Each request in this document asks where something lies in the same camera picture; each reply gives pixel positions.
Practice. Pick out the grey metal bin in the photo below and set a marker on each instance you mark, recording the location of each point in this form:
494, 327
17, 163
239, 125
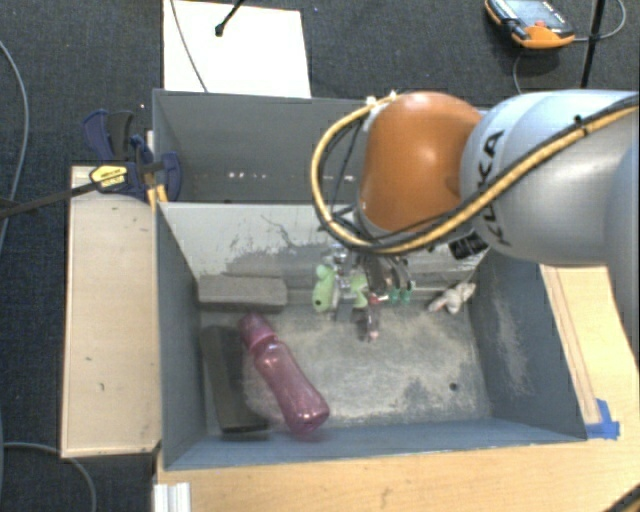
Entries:
400, 370

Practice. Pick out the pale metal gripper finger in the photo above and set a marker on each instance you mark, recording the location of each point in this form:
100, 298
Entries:
374, 322
362, 325

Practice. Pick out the pink plastic bottle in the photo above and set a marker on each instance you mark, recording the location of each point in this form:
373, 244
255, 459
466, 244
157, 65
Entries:
282, 372

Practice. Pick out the pale wood flat board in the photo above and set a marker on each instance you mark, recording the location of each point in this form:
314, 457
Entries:
112, 325

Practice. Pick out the dark green flat block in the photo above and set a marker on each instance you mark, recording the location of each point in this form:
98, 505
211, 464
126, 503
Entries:
227, 380

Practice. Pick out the grey sponge block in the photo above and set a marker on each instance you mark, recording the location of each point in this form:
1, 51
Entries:
242, 294

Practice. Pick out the green toy animal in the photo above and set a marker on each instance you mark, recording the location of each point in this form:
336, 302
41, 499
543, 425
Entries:
324, 292

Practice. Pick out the white toy animal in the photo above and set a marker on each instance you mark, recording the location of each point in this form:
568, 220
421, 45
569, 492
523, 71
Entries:
452, 297

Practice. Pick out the black cylinder on white bracket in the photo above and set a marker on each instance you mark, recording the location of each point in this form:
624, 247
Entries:
467, 247

